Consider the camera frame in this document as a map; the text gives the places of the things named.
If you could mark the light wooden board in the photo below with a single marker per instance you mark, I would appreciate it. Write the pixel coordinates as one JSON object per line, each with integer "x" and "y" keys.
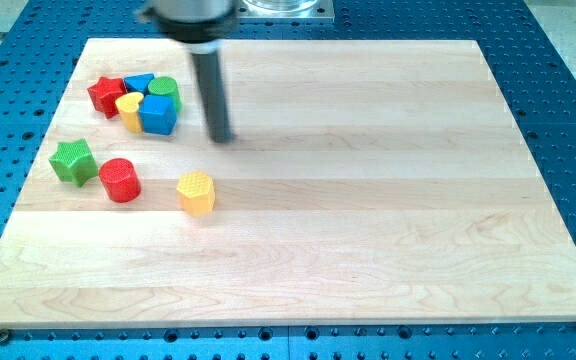
{"x": 369, "y": 182}

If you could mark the green star block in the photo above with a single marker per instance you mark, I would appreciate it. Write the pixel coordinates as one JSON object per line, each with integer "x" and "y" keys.
{"x": 74, "y": 162}

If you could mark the red cylinder block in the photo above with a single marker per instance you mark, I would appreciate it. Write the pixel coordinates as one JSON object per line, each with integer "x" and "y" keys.
{"x": 120, "y": 180}

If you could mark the green cylinder block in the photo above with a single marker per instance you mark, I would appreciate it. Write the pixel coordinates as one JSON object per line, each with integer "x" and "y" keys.
{"x": 166, "y": 86}

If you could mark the yellow hexagon block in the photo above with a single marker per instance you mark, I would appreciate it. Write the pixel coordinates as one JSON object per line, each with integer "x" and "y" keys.
{"x": 196, "y": 193}

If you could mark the red star block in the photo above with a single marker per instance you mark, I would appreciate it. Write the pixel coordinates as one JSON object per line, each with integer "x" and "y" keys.
{"x": 104, "y": 94}

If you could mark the blue cube block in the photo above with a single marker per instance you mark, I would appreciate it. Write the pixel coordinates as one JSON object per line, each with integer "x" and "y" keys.
{"x": 158, "y": 115}

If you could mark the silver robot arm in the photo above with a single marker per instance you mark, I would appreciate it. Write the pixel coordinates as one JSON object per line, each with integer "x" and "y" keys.
{"x": 200, "y": 25}

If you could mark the yellow heart block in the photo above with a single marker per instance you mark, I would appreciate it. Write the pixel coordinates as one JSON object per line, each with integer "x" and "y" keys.
{"x": 128, "y": 106}

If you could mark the blue triangle block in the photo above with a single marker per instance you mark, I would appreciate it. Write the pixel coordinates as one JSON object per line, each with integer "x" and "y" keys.
{"x": 138, "y": 83}

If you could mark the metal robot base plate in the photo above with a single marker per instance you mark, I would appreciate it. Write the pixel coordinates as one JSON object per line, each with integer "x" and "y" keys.
{"x": 286, "y": 10}

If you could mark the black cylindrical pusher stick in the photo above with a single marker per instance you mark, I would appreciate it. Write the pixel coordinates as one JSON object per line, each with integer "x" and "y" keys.
{"x": 209, "y": 79}

